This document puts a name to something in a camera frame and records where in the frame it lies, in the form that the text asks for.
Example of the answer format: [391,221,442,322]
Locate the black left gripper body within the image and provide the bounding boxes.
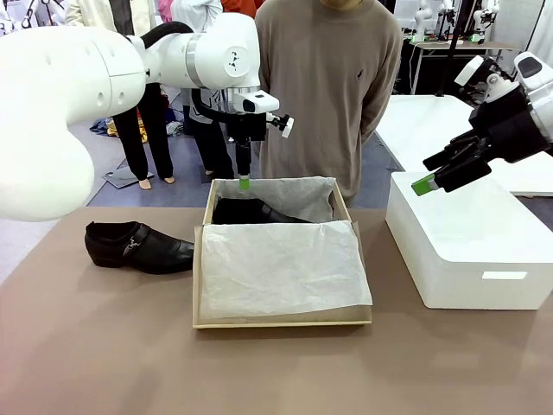
[225,111,268,145]

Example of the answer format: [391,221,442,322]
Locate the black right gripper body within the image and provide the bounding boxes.
[468,85,553,165]

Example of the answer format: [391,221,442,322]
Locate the white tissue paper sheet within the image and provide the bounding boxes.
[200,176,374,321]

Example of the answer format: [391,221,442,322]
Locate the black leather buckle shoe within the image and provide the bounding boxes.
[84,220,196,275]

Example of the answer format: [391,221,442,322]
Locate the person's left forearm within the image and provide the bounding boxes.
[356,86,392,146]

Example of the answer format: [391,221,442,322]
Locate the white box lid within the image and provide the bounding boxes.
[385,171,553,311]

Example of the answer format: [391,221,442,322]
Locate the brown cardboard shoe box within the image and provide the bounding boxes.
[192,175,374,330]

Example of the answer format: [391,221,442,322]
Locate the beige background work table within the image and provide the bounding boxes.
[401,33,523,97]

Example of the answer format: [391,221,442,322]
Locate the person in beige sweater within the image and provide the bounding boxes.
[253,0,404,205]

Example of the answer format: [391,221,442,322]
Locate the black stand pole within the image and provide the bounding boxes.
[434,0,473,99]

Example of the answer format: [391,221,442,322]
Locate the mannequin white jacket black trousers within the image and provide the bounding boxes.
[64,0,176,191]

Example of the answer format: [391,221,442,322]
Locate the white curtain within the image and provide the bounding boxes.
[524,0,553,60]

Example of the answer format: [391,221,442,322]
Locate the white background robot green base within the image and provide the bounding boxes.
[412,0,455,44]
[471,0,502,44]

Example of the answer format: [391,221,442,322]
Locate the grey flat floor board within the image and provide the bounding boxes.
[101,165,156,190]

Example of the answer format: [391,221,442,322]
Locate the blue yellow clothes pile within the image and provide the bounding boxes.
[89,116,120,138]

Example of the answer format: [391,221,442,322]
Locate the small white background robot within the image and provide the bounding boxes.
[38,0,70,27]
[0,0,40,32]

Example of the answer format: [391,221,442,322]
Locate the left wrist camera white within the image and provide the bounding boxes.
[266,113,296,140]

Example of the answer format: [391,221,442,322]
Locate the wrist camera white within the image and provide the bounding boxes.
[266,113,296,140]
[453,54,519,105]

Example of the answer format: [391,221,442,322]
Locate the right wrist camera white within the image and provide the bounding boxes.
[453,54,519,105]

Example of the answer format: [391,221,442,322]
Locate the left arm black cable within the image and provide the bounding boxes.
[140,21,244,127]

